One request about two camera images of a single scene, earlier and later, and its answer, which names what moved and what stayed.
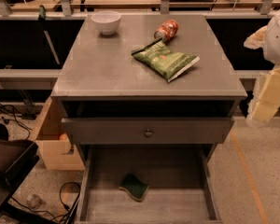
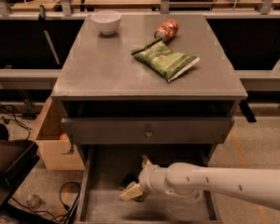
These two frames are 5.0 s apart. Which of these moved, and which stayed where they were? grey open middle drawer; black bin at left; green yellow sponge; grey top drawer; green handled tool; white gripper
Moved: green yellow sponge; white gripper
Stayed: grey top drawer; green handled tool; grey open middle drawer; black bin at left
